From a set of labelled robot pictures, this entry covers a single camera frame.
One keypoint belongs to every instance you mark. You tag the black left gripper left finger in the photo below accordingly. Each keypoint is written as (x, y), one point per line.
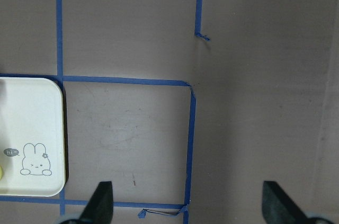
(100, 206)

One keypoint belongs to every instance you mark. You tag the yellow cup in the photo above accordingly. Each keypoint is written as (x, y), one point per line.
(1, 172)

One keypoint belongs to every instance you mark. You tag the cream bunny tray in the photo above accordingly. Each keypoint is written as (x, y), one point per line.
(32, 137)

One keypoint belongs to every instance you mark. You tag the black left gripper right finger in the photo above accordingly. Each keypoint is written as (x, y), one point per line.
(278, 207)

